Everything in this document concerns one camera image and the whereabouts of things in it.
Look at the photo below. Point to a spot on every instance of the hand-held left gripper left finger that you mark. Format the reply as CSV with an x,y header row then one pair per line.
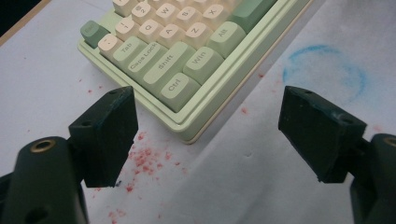
x,y
107,143

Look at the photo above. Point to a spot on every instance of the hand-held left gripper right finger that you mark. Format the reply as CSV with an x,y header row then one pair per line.
x,y
320,140

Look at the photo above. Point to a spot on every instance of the green and cream keyboard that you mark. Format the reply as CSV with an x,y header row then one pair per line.
x,y
186,65

